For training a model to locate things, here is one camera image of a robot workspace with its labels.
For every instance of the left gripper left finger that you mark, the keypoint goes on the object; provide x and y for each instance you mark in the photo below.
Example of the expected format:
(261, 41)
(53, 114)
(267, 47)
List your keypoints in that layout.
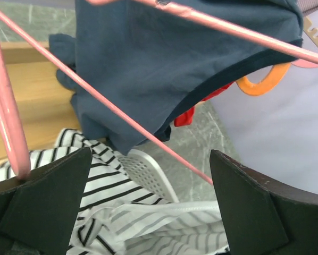
(40, 212)

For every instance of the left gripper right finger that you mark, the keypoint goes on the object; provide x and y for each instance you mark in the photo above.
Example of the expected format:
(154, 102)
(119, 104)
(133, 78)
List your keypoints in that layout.
(260, 214)

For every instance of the white striped tank top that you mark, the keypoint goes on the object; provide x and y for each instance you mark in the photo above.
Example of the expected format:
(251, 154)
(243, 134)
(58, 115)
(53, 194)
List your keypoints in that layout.
(118, 216)

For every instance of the orange plastic hanger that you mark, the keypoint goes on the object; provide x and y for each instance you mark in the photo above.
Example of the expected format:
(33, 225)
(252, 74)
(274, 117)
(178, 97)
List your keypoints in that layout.
(275, 75)

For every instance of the navy blue tank top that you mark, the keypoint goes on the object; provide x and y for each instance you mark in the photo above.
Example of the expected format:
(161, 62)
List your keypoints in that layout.
(154, 66)

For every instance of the pink plastic hanger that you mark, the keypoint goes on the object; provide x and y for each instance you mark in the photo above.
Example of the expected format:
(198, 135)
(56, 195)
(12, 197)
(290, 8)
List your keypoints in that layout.
(304, 64)

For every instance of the beige wooden hanger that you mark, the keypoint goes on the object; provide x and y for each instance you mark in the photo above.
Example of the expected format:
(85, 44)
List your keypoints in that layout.
(310, 30)

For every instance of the wooden clothes rack centre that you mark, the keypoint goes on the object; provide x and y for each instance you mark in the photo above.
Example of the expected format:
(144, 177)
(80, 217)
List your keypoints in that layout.
(43, 104)

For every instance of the white perforated plastic basket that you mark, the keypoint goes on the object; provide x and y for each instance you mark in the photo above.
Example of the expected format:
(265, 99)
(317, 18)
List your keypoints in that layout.
(144, 170)

